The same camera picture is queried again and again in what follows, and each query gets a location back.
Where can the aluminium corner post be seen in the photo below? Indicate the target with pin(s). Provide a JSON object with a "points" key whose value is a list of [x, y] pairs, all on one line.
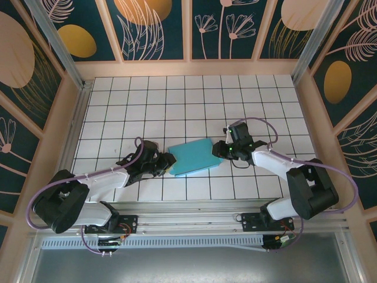
{"points": [[57, 41], [315, 41]]}

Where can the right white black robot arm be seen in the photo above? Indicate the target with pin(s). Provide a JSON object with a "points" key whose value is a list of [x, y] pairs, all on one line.
{"points": [[312, 188]]}

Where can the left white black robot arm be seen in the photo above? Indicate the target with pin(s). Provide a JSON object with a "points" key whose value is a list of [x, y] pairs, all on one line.
{"points": [[59, 203]]}

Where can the blue and white paper box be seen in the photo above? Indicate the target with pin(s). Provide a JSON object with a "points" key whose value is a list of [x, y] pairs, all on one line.
{"points": [[194, 157]]}

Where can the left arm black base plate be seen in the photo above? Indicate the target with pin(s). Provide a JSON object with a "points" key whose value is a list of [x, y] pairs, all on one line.
{"points": [[129, 224]]}

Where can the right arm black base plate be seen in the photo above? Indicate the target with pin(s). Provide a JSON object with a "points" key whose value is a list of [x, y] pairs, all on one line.
{"points": [[250, 221]]}

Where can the grey metal sheet panel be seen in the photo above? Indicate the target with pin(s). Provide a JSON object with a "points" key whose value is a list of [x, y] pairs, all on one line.
{"points": [[188, 265]]}

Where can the aluminium side rail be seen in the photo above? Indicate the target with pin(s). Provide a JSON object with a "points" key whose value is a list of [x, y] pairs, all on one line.
{"points": [[77, 118]]}

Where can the aluminium rail frame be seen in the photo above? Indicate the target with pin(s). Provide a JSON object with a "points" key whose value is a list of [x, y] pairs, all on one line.
{"points": [[191, 219]]}

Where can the base wiring connector bundle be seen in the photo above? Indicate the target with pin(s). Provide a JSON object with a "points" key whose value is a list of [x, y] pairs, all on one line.
{"points": [[279, 240], [110, 243]]}

